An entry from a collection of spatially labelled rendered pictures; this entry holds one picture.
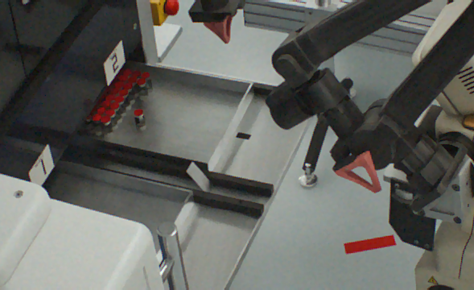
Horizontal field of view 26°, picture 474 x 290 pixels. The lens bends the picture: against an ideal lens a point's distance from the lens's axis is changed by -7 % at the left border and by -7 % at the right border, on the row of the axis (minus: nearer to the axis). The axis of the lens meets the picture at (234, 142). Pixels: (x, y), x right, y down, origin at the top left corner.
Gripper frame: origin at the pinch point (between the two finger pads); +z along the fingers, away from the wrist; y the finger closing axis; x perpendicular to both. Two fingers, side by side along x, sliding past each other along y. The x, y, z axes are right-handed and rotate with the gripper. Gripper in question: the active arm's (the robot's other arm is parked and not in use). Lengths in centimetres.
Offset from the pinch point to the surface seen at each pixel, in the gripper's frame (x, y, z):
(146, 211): 32.9, 9.8, 18.1
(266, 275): -26, 26, 105
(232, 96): -4.2, 5.5, 18.8
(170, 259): 86, -34, -30
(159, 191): 28.1, 8.4, 16.9
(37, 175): 42.3, 24.8, 1.2
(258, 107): -2.5, -1.1, 20.2
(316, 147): -73, 24, 95
